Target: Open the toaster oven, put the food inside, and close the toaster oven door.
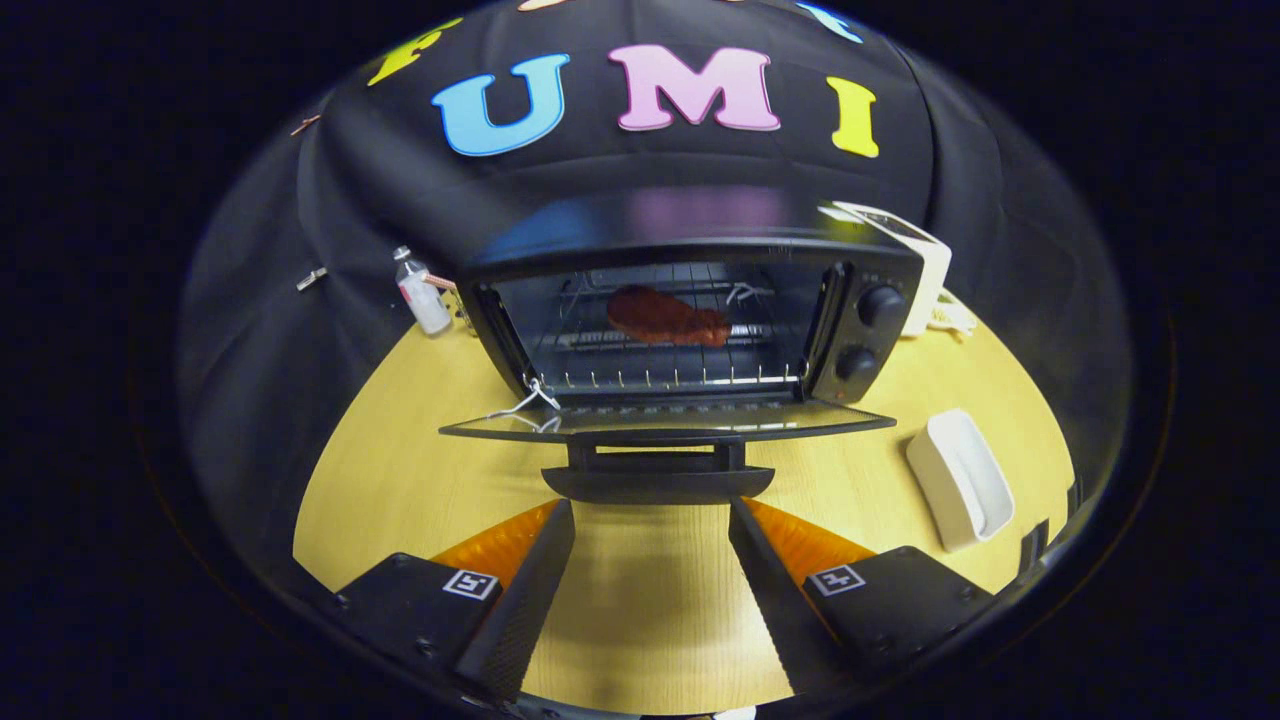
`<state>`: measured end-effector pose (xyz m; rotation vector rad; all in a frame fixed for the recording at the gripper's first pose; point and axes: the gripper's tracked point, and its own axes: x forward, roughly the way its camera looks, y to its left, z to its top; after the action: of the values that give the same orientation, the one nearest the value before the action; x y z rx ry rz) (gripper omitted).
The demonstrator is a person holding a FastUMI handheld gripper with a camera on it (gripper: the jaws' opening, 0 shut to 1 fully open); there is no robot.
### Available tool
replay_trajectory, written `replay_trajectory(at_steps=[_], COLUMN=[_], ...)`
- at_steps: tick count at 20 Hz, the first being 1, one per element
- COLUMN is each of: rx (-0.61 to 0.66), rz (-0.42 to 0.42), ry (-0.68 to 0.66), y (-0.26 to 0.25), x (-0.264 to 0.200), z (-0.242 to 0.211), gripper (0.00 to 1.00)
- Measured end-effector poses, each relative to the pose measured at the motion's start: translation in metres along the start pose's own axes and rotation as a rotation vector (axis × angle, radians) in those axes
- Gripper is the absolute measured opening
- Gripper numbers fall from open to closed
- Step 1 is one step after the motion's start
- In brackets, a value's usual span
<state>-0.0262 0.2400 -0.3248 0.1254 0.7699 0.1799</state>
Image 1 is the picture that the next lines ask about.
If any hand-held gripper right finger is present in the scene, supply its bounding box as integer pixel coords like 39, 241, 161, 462
727, 496, 999, 698

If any white pop-up toaster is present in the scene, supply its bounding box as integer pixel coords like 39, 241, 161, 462
820, 200, 953, 338

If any reddish brown meat piece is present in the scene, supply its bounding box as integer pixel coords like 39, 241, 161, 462
606, 285, 733, 348

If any white divided dish with beans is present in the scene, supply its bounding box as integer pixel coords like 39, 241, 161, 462
925, 290, 979, 336

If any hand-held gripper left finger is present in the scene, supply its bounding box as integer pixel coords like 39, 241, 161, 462
330, 498, 578, 704

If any black toaster oven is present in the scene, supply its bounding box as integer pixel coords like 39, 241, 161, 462
438, 185, 926, 506

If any small white rectangular tray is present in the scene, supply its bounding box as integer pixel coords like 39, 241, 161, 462
905, 407, 1016, 553

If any clear plastic bottle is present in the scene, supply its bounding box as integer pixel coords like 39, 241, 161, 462
392, 246, 454, 337

